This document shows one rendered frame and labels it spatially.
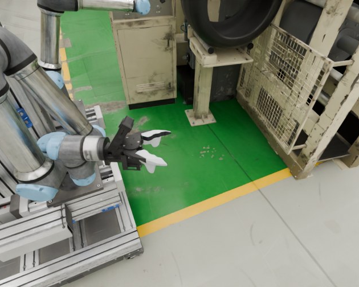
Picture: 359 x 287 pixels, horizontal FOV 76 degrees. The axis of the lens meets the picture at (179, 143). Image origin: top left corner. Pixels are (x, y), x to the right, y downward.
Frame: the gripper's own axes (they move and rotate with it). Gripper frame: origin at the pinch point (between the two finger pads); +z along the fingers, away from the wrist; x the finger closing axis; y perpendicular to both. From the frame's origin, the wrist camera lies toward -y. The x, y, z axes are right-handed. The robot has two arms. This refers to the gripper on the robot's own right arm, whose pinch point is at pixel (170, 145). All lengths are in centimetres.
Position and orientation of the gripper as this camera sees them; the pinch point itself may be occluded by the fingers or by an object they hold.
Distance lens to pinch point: 66.7
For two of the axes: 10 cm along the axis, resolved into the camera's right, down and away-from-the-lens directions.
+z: 10.0, 0.3, -0.3
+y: -0.1, 8.0, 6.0
